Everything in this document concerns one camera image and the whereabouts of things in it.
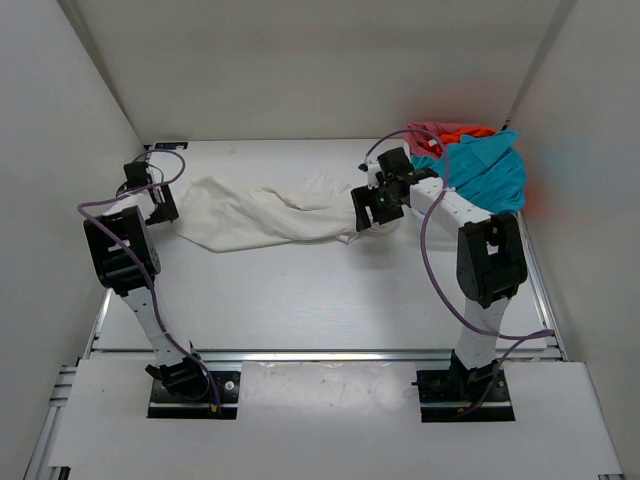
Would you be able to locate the pink shirt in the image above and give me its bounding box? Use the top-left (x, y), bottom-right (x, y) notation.
top-left (403, 122), bottom-right (487, 159)

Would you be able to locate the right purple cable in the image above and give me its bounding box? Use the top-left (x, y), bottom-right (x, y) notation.
top-left (363, 128), bottom-right (556, 416)

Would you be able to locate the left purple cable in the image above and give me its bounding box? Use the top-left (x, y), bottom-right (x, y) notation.
top-left (77, 148), bottom-right (222, 416)

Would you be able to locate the aluminium frame rail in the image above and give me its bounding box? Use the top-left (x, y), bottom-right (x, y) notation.
top-left (87, 347), bottom-right (563, 363)

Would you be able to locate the purple cable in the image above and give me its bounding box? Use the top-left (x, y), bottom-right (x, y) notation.
top-left (77, 148), bottom-right (222, 416)
top-left (363, 128), bottom-right (556, 416)

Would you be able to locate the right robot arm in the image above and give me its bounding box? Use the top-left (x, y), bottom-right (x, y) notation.
top-left (351, 148), bottom-right (527, 401)

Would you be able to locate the small black label plate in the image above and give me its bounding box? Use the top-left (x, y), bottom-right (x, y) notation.
top-left (153, 142), bottom-right (189, 150)

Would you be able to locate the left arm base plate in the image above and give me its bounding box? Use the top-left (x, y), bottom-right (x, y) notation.
top-left (147, 370), bottom-right (241, 420)

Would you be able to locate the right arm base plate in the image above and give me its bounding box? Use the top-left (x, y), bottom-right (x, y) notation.
top-left (412, 370), bottom-right (516, 423)

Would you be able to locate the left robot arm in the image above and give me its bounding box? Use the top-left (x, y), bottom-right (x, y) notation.
top-left (78, 160), bottom-right (220, 410)

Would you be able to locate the white t shirt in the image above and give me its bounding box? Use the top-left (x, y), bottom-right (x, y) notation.
top-left (177, 171), bottom-right (396, 255)

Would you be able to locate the teal polo shirt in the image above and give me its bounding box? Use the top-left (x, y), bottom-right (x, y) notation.
top-left (410, 129), bottom-right (528, 215)

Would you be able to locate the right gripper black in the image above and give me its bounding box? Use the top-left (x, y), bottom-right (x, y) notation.
top-left (351, 181), bottom-right (405, 232)

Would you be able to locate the white front cover board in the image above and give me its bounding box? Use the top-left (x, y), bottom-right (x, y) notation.
top-left (50, 359), bottom-right (622, 479)

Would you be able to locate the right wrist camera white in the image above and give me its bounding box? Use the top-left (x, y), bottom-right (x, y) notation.
top-left (358, 159), bottom-right (384, 190)

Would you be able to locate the orange shirt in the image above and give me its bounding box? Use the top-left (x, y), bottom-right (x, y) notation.
top-left (425, 126), bottom-right (497, 156)

